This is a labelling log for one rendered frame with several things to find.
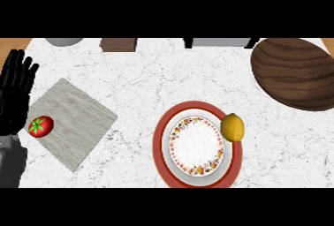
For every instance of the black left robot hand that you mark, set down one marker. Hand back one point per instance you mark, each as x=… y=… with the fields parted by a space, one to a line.
x=15 y=88

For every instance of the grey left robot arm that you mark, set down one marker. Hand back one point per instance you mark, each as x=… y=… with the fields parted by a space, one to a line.
x=10 y=161

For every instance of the red plate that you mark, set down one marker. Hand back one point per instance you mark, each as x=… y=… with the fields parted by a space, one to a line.
x=163 y=153

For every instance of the white patterned bowl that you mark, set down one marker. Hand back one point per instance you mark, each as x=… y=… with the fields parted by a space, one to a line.
x=195 y=147

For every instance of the red tomato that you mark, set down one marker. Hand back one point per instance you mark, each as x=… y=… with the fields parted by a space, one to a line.
x=40 y=126

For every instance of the grey stone cutting board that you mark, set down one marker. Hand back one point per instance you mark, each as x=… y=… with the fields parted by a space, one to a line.
x=74 y=123

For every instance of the grey round pot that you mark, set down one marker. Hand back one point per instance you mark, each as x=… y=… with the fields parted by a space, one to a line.
x=64 y=41

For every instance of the brown wooden box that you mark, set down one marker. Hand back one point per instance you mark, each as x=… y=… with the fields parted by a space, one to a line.
x=118 y=44

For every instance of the grey appliance with black legs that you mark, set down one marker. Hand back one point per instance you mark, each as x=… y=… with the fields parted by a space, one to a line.
x=219 y=42

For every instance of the yellow lemon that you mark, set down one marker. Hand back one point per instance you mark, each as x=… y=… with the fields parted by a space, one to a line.
x=232 y=127

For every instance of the dark wooden oval board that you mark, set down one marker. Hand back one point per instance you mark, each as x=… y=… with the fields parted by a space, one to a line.
x=296 y=73

